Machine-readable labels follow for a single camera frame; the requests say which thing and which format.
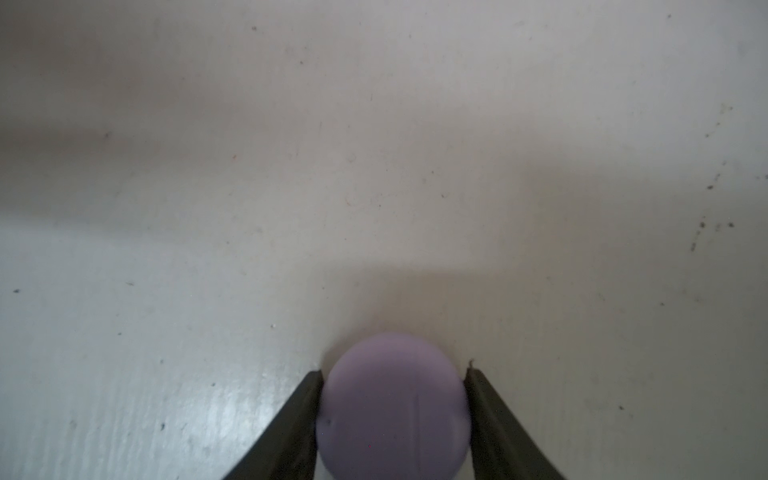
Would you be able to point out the purple round charging case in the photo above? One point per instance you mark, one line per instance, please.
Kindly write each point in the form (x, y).
(393, 407)

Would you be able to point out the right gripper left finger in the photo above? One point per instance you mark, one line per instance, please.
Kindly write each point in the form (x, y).
(287, 448)

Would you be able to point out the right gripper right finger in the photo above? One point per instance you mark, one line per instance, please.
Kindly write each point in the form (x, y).
(500, 446)

